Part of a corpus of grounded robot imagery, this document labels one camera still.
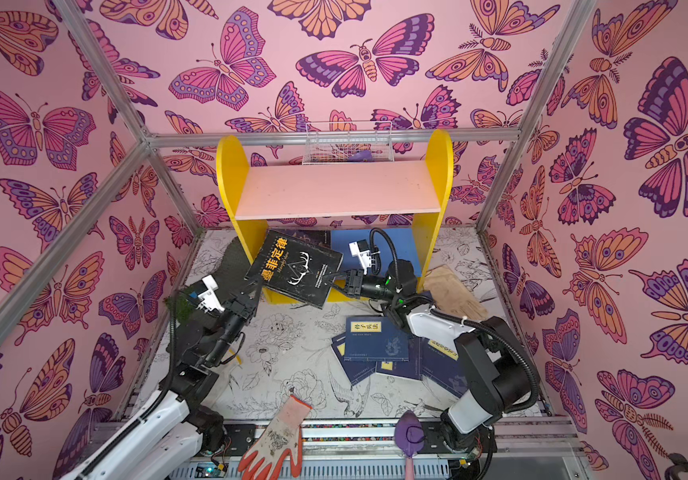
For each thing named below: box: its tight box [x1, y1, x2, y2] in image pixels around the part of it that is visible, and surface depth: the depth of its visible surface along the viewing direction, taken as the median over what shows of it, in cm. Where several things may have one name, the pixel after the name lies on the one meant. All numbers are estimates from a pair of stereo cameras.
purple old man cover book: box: [269, 229, 332, 249], surface depth 97 cm
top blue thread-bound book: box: [344, 316, 410, 362], surface depth 87 cm
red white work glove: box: [237, 395, 313, 480], surface depth 73 cm
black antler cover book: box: [245, 230, 343, 309], surface depth 76 cm
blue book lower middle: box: [375, 352, 422, 380], surface depth 85 cm
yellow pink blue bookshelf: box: [216, 130, 453, 305], surface depth 75 cm
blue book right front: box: [421, 338, 470, 398], surface depth 87 cm
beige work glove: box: [423, 264, 488, 320], surface depth 103 cm
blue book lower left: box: [330, 332, 376, 386], surface depth 85 cm
